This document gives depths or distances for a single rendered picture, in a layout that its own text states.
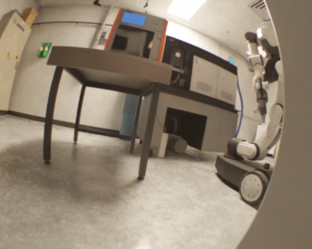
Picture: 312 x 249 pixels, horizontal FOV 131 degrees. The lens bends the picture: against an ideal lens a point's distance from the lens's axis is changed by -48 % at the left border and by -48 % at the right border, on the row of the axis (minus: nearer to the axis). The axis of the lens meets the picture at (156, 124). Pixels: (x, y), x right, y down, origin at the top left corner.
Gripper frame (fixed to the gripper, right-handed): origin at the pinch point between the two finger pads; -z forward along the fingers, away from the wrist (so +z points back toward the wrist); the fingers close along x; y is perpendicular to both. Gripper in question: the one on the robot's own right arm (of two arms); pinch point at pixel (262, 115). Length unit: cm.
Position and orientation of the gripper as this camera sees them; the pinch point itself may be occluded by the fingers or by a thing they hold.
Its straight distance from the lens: 98.1
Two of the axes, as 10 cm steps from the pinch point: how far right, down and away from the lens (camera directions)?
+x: -7.0, -3.9, -6.0
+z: 2.8, -9.2, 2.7
